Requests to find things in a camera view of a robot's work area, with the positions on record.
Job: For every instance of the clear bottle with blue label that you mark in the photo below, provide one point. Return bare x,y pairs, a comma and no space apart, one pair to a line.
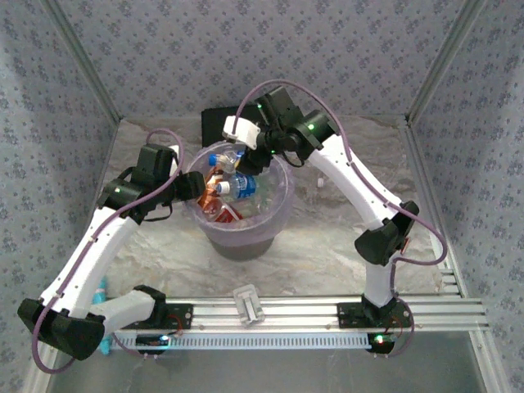
243,186

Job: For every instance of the clear bottle with blue cap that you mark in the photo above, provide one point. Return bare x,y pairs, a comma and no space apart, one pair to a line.
213,159

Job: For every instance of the red snack packet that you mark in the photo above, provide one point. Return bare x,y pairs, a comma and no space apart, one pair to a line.
227,213

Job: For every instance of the grey waste bin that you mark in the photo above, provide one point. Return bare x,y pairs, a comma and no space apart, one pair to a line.
241,249

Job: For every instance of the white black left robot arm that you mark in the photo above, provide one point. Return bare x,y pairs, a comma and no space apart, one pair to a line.
102,245

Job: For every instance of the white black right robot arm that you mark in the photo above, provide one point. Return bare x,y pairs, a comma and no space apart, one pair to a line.
360,180

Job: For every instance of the translucent purple bin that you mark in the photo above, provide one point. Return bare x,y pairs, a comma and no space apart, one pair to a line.
282,204

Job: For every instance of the cyan tube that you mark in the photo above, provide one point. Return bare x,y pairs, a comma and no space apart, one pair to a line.
101,290

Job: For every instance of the black controller board blue light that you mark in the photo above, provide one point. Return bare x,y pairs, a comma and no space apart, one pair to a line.
151,341

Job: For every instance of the black controller board green light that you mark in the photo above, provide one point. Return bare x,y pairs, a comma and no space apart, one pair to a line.
380,341

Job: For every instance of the silver metal bracket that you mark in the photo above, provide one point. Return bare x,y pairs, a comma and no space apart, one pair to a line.
247,307

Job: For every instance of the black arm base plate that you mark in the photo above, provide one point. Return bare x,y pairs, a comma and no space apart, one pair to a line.
348,315
180,317

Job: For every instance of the aluminium frame post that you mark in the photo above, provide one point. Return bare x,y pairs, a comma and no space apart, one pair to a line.
446,61

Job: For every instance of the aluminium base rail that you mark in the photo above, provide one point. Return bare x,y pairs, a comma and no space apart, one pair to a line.
294,315

